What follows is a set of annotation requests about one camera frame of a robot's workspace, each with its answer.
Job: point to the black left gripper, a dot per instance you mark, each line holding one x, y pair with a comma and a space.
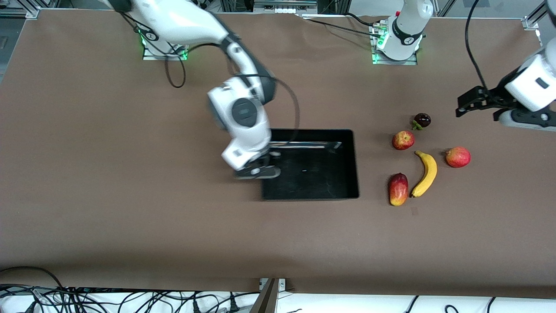
494, 98

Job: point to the black plastic box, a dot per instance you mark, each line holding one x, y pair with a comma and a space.
312, 174

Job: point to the small red apple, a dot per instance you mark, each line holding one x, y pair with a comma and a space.
403, 140

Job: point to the aluminium edge profile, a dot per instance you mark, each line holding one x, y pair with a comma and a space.
32, 13

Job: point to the red yellow mango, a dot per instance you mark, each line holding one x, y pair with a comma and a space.
398, 189

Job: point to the yellow banana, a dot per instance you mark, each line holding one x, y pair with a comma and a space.
428, 171

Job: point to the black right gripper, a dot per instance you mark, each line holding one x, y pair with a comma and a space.
265, 159

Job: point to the dark metal post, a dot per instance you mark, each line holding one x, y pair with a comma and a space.
266, 302

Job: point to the red apple right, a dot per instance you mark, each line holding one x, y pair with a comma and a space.
458, 157

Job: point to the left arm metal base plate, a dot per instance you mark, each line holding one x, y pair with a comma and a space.
395, 62

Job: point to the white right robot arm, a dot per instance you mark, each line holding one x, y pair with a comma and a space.
243, 113

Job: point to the aluminium corner bracket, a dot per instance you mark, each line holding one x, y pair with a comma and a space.
531, 22

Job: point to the dark purple mangosteen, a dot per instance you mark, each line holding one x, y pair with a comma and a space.
422, 120

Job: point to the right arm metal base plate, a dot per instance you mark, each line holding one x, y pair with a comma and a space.
165, 57

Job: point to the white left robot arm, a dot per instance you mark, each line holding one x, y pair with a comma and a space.
408, 26

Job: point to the silver metal bracket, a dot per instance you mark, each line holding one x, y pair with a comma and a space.
282, 284

